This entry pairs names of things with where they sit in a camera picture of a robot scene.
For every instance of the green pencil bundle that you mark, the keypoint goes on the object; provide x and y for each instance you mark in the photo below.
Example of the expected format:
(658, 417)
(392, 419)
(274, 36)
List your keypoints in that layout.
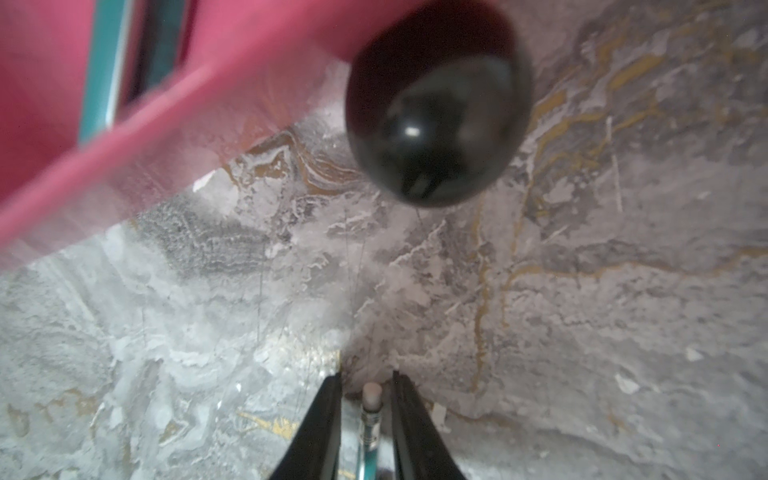
(369, 431)

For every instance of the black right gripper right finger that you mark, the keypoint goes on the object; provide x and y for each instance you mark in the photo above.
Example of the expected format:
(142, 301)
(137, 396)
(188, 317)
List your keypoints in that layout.
(419, 451)

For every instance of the single green pencil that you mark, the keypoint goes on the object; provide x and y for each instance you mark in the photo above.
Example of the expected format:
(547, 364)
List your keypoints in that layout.
(110, 47)

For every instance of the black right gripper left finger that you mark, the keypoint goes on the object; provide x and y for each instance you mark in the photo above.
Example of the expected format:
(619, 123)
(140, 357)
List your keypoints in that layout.
(313, 453)

